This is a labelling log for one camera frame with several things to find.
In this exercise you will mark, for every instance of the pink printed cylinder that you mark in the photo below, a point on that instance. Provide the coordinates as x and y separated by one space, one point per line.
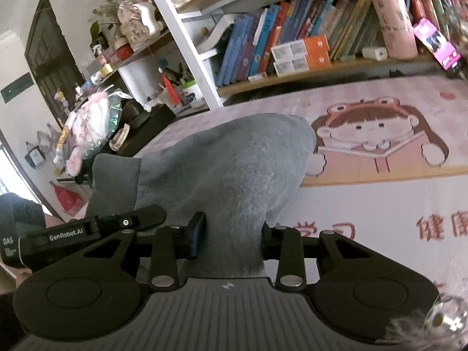
395 25

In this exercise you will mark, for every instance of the dark wooden door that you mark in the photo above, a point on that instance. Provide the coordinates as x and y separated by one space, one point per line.
51 62

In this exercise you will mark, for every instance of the black box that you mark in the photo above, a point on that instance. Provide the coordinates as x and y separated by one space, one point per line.
150 131

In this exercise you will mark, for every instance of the row of leaning books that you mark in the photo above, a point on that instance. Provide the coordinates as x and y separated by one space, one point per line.
237 51

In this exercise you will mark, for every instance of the green wall sign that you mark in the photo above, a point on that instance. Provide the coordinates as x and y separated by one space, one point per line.
16 87

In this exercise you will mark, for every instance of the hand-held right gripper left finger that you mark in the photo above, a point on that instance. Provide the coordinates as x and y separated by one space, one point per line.
197 236

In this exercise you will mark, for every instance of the orange and white box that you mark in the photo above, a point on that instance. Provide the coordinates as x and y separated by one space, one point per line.
303 64
299 48

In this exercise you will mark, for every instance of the white power adapter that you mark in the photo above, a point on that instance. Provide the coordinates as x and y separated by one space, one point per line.
374 53

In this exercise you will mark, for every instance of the grey furry charm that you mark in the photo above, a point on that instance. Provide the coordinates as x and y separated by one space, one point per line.
442 320

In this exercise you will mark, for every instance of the red round ornament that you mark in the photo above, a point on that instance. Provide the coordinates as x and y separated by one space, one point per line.
124 49

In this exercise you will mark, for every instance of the white wooden bookshelf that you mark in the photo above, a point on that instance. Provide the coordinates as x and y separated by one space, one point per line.
184 44

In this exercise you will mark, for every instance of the dried flower bouquet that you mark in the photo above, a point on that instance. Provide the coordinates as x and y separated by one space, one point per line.
139 25

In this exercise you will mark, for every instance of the cellophane wrapped pink bouquet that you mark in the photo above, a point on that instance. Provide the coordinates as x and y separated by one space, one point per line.
91 128

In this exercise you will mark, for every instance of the grey sweatshirt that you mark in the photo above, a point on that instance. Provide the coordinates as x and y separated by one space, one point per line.
226 175

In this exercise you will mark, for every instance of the pink checked cartoon desk mat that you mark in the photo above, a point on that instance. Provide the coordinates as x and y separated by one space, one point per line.
365 204

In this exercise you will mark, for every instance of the red bag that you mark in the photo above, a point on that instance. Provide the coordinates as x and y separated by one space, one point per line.
67 199

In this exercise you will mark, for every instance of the gold tape roll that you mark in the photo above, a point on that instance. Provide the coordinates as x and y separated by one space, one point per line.
108 69

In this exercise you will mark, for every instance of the black smartphone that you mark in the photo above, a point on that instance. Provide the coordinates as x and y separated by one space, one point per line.
437 45

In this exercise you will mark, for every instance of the white jar with green lid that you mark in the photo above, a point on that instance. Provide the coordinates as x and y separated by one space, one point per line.
193 93

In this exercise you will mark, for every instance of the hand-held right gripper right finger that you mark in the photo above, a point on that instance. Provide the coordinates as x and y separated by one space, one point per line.
268 241

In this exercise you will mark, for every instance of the dark round object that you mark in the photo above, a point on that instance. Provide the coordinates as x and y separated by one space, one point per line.
135 113

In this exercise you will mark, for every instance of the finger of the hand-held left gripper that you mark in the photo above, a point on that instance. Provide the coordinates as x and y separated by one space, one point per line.
146 217

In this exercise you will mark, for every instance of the hanging white bag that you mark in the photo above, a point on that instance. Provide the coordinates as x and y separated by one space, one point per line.
34 157

